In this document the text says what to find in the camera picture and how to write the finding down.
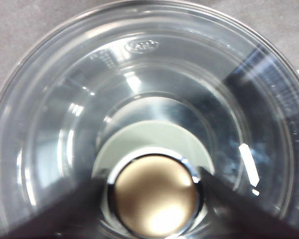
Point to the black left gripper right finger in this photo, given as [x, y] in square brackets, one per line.
[230, 215]

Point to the glass lid with green knob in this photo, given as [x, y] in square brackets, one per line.
[147, 95]

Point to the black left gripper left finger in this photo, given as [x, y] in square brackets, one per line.
[68, 209]

